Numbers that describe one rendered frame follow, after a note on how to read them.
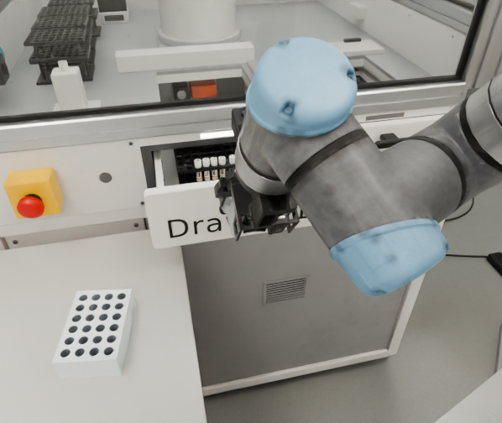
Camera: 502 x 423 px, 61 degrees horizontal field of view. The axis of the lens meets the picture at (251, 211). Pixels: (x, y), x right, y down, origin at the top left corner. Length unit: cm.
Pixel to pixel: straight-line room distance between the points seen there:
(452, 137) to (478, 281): 162
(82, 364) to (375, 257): 45
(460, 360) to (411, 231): 140
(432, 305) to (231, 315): 93
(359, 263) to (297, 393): 120
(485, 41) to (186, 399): 78
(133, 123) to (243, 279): 48
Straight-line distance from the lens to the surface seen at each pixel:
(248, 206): 49
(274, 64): 31
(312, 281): 112
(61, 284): 79
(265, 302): 112
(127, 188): 82
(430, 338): 171
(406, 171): 33
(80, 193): 83
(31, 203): 76
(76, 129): 76
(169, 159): 91
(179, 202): 66
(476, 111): 38
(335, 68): 32
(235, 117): 53
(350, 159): 31
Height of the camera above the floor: 130
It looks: 38 degrees down
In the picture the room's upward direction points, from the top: straight up
